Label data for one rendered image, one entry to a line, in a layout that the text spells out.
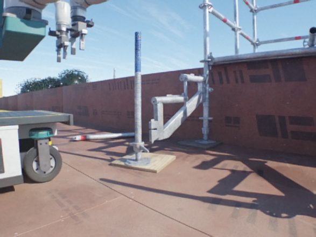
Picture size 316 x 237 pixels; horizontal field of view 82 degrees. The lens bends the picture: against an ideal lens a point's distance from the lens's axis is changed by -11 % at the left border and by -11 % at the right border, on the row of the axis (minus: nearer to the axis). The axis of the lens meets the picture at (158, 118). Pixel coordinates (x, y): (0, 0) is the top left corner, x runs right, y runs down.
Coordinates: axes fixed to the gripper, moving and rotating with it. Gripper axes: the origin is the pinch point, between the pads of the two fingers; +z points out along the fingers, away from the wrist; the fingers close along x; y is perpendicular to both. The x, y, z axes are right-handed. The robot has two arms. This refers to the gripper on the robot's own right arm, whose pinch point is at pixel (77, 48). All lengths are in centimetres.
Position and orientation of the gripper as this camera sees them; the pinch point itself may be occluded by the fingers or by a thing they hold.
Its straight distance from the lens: 122.9
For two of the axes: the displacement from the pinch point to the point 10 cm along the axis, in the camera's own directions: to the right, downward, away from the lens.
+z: 0.0, 10.0, 0.9
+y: -7.3, 0.6, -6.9
